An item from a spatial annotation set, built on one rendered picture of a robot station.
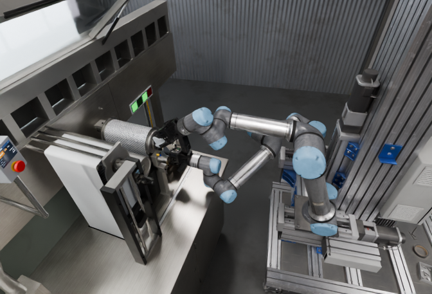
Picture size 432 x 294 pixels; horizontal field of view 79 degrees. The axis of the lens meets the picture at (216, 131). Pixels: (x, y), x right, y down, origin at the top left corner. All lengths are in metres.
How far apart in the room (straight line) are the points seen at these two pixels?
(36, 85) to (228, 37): 3.02
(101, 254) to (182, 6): 3.22
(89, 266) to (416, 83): 1.58
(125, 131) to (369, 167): 1.23
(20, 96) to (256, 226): 1.96
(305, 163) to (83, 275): 1.07
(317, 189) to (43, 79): 1.18
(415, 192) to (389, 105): 0.55
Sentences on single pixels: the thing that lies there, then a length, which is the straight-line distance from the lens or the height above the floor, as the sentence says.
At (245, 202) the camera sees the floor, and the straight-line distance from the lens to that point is 2.58.
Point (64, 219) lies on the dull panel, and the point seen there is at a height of 0.97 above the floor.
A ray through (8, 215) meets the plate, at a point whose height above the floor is 1.24.
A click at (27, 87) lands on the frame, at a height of 1.62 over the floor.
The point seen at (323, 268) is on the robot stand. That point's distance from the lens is 2.18.
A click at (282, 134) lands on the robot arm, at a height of 1.39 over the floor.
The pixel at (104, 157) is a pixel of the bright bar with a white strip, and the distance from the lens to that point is 1.01.
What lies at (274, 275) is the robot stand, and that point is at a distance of 2.06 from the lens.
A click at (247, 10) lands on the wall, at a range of 3.76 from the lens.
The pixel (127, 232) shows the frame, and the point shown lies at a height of 1.19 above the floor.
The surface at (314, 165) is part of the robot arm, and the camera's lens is 1.04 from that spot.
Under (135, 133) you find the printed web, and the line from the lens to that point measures 1.32.
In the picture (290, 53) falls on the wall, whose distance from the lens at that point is 3.93.
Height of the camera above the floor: 2.13
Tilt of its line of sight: 41 degrees down
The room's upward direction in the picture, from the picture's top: 1 degrees counter-clockwise
